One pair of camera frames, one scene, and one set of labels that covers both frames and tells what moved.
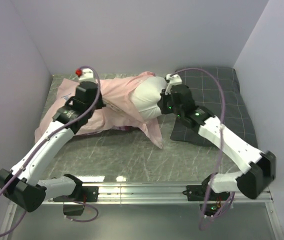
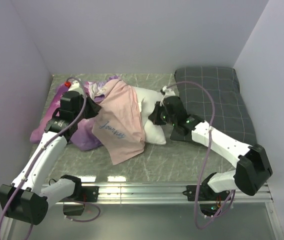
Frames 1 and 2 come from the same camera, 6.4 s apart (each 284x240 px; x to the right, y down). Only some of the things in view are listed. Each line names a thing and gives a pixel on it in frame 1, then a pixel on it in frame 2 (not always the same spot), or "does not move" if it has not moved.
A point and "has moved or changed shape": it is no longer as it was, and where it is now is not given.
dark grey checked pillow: x=217 y=89 does not move
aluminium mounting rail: x=119 y=193 does not move
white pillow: x=146 y=95 has moved or changed shape
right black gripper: x=163 y=102 -> x=155 y=116
